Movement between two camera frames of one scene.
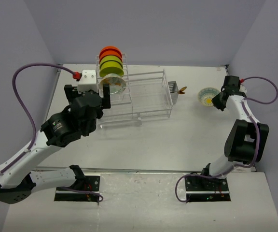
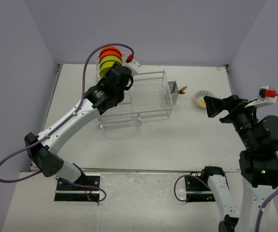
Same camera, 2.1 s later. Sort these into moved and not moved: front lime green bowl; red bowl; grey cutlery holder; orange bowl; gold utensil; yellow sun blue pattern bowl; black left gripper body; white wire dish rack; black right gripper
Moved: black right gripper; black left gripper body; yellow sun blue pattern bowl
Not moved: front lime green bowl; white wire dish rack; orange bowl; red bowl; grey cutlery holder; gold utensil
